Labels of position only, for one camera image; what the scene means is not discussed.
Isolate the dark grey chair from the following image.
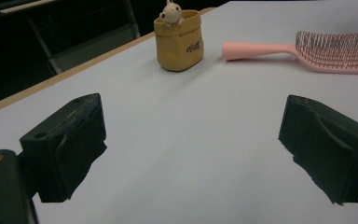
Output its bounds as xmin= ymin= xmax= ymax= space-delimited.
xmin=27 ymin=0 xmax=142 ymax=76

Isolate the pale wooden bar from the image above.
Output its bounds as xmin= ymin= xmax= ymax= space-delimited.
xmin=0 ymin=0 xmax=56 ymax=15

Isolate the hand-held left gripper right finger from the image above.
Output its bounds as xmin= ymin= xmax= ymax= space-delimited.
xmin=278 ymin=94 xmax=358 ymax=205

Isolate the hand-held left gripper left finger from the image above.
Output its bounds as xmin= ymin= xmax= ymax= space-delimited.
xmin=19 ymin=92 xmax=108 ymax=203

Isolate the pink hairbrush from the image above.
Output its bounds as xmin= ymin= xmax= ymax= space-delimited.
xmin=221 ymin=30 xmax=358 ymax=75

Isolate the yellow pen holder with bear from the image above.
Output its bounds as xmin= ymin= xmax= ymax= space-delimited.
xmin=153 ymin=0 xmax=205 ymax=73

